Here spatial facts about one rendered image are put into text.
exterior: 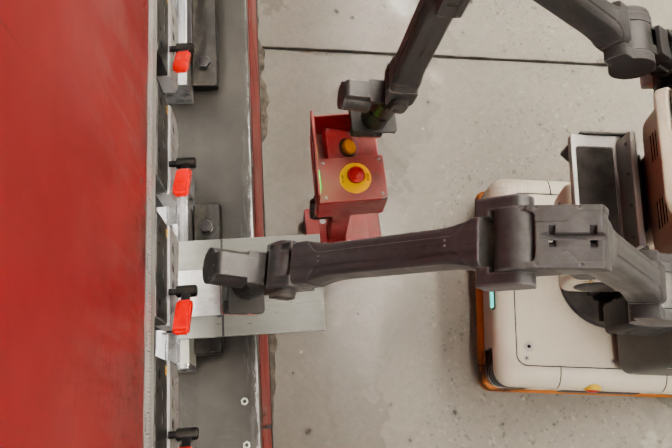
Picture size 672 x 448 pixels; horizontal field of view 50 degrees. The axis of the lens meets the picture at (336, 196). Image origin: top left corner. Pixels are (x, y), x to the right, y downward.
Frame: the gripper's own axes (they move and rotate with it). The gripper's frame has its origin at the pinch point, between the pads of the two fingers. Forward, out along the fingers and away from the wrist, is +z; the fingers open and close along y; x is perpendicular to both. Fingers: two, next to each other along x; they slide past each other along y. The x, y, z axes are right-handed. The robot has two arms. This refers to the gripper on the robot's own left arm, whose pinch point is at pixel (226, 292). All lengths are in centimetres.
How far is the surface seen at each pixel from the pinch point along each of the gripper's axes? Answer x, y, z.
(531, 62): 136, -96, 45
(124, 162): -29, -7, -42
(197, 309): -4.1, 2.6, 3.9
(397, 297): 87, -13, 70
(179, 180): -16.5, -11.9, -23.6
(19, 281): -42, 13, -68
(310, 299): 14.2, 1.8, -5.3
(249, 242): 4.5, -9.4, -0.3
